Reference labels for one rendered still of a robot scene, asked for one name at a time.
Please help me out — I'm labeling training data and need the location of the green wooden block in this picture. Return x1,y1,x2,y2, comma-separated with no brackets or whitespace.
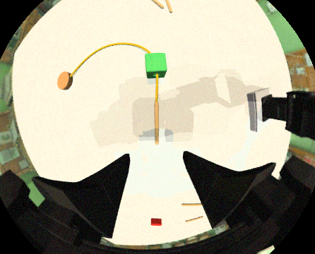
144,53,167,78

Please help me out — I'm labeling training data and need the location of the round wooden button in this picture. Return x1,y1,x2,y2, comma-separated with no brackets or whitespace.
57,71,73,90

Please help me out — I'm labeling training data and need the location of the red rectangular block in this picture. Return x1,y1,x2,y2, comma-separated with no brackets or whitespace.
150,218,161,226

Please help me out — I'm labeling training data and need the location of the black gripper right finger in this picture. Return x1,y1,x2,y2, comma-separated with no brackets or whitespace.
183,152,276,229

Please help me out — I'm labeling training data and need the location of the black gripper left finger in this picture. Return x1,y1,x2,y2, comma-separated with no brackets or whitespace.
31,153,130,239

